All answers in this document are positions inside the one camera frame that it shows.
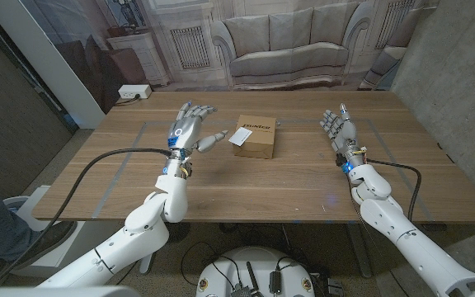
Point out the printed living room backdrop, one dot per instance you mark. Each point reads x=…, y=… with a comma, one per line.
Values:
x=287, y=41

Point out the black antenna on base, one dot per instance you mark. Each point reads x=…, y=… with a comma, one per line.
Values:
x=252, y=278

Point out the white robot torso edge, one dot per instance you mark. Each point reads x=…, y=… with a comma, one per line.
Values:
x=56, y=292

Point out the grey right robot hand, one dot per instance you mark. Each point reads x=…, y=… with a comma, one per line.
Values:
x=344, y=134

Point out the white card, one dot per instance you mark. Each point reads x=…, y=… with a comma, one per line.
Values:
x=240, y=136

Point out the white floor platform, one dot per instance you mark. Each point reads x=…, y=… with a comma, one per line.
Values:
x=64, y=257

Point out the brown cardboard box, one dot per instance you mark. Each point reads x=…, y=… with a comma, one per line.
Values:
x=260, y=142

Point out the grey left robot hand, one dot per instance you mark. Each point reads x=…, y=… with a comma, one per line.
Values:
x=186, y=134

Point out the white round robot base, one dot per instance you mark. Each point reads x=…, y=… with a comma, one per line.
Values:
x=258, y=264

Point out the black adapter on base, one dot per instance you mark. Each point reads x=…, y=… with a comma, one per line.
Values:
x=275, y=282

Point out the round black floor object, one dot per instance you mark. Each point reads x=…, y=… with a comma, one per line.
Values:
x=180, y=232

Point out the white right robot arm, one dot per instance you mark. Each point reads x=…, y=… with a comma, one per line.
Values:
x=419, y=247

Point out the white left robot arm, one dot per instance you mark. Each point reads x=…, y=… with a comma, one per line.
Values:
x=138, y=239

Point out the person's dark shoe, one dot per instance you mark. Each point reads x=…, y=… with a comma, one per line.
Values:
x=48, y=239

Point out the white power strip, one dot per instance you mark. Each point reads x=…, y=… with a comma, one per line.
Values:
x=133, y=91

